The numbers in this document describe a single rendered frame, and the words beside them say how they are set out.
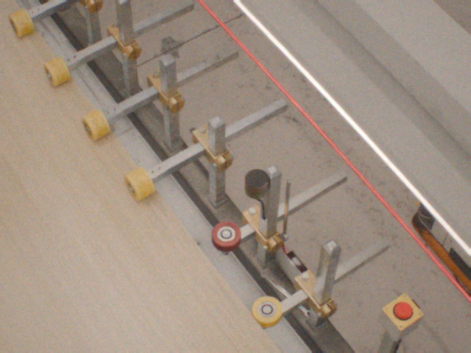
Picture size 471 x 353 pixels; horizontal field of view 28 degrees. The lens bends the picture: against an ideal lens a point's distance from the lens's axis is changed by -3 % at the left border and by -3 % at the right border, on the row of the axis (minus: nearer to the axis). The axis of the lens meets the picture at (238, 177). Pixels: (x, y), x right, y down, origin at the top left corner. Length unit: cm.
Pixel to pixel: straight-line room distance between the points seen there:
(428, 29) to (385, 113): 10
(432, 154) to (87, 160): 189
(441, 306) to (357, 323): 33
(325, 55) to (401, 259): 265
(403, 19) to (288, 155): 292
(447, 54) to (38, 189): 193
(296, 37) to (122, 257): 159
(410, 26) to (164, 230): 174
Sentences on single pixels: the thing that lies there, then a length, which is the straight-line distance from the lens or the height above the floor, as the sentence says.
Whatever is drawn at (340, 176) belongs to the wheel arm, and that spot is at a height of 86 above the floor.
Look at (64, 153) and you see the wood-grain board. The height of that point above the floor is 90.
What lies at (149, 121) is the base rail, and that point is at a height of 70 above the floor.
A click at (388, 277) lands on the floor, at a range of 361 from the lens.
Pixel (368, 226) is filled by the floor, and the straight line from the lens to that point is 371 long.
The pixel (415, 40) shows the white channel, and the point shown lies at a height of 246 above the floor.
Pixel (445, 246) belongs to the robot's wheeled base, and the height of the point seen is 15.
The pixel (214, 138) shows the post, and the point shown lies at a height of 105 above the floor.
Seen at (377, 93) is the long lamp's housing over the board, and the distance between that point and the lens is 101.
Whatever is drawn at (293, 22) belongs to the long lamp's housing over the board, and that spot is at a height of 237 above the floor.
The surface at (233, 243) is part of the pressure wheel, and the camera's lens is 259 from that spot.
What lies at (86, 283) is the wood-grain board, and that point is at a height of 90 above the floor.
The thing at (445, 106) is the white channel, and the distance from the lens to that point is 93.
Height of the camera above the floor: 315
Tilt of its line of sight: 56 degrees down
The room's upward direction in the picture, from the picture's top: 1 degrees clockwise
